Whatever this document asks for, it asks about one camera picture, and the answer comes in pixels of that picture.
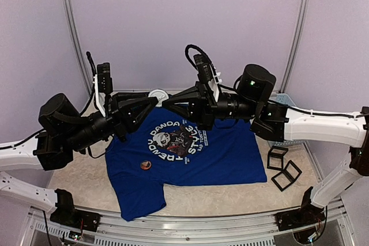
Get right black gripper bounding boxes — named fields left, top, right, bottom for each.
left=161, top=81, right=259, bottom=131

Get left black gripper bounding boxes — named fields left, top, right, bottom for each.
left=65, top=91, right=158, bottom=152

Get round brooch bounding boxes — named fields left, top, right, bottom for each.
left=148, top=89, right=169, bottom=107

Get blue printed t-shirt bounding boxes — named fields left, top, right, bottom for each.
left=106, top=108, right=267, bottom=221

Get round brooch badge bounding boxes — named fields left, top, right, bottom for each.
left=140, top=160, right=152, bottom=171

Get black display box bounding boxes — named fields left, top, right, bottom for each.
left=271, top=160, right=303, bottom=192
left=267, top=146, right=289, bottom=171

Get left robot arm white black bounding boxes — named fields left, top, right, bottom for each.
left=1, top=93, right=158, bottom=226

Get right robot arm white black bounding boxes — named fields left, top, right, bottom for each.
left=163, top=64, right=368, bottom=225

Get light blue plastic basket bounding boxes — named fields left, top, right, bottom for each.
left=268, top=92, right=300, bottom=146

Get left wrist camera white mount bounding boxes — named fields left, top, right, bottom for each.
left=93, top=62, right=113, bottom=117

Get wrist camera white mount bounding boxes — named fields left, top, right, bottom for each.
left=193, top=54, right=221, bottom=103
left=93, top=62, right=113, bottom=117

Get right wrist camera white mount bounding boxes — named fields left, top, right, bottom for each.
left=193, top=54, right=221, bottom=103

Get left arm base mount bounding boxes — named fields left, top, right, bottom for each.
left=50, top=188, right=101, bottom=232

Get front aluminium rail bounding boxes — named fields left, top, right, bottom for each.
left=28, top=207, right=349, bottom=246

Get left aluminium frame post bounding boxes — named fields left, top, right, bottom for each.
left=62, top=0, right=92, bottom=94

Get aluminium frame post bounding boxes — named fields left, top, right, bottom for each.
left=62, top=0, right=92, bottom=94
left=278, top=0, right=309, bottom=93

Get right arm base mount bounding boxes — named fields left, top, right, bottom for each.
left=276, top=187, right=326, bottom=231

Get right aluminium frame post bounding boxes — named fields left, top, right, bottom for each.
left=278, top=0, right=309, bottom=93

